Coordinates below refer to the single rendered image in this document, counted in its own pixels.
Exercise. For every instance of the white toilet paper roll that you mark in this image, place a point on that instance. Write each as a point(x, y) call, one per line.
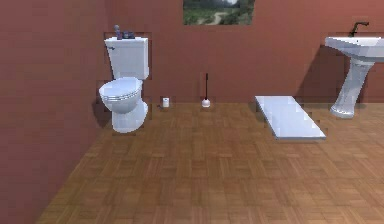
point(165, 102)

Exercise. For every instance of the blue toilet paper package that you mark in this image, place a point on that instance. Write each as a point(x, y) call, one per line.
point(128, 34)

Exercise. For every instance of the white flat bath mat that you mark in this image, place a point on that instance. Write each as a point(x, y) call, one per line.
point(288, 116)

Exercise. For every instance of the framed landscape picture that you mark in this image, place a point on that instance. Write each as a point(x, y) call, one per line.
point(218, 11)

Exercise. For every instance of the grey spray bottle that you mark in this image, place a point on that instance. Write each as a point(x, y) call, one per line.
point(117, 32)

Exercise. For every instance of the black sink faucet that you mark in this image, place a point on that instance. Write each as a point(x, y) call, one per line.
point(358, 27)

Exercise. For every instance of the white pedestal sink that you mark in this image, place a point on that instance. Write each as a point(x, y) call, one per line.
point(356, 63)

